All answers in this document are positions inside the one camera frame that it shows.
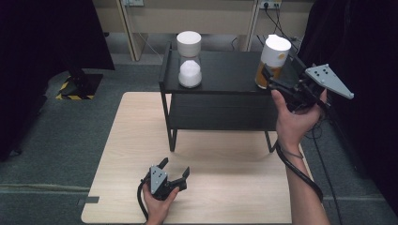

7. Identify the black stand base striped tape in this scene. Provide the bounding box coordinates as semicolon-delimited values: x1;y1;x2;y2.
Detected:
55;68;104;101

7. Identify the bundle of floor cables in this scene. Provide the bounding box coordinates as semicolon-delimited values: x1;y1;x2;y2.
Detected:
299;106;333;142

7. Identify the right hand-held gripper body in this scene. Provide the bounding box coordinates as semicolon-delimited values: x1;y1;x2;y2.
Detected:
268;63;356;113

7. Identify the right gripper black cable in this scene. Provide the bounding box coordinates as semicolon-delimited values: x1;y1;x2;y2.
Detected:
274;140;325;203

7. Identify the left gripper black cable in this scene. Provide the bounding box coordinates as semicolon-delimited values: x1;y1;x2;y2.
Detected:
136;178;151;220

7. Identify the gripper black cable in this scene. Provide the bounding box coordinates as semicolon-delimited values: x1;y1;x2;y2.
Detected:
136;178;151;220
274;140;325;203

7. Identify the white-lidded jar with amber liquid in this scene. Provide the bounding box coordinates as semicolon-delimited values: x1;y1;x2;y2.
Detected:
254;34;292;90

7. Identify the person's right hand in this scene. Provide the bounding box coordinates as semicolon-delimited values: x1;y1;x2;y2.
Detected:
270;89;329;152

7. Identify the dark curtain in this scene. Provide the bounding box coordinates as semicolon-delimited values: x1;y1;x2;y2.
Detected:
297;0;398;217
0;0;115;162

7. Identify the white wall socket with plugs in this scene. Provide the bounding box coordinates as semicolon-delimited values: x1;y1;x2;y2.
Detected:
258;0;283;10

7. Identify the clear jar with white powder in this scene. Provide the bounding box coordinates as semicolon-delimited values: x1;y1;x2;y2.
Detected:
176;30;203;89

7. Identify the grey floor tape strip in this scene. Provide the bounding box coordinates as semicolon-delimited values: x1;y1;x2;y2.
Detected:
77;195;100;207

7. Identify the beige wooden desk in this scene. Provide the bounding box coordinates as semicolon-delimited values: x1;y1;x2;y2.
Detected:
92;0;315;63

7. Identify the person's left hand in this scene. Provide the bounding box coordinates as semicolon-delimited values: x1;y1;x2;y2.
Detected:
142;187;180;225

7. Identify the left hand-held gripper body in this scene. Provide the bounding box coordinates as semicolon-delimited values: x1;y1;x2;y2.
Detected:
142;165;189;202

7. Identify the black cable from socket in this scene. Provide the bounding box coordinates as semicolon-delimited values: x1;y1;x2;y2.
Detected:
256;2;302;53

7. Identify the thin white cable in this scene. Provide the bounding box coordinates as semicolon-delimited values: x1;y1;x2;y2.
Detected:
136;30;164;63

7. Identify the black two-tier shelf rack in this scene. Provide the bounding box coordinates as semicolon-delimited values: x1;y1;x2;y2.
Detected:
158;41;314;154

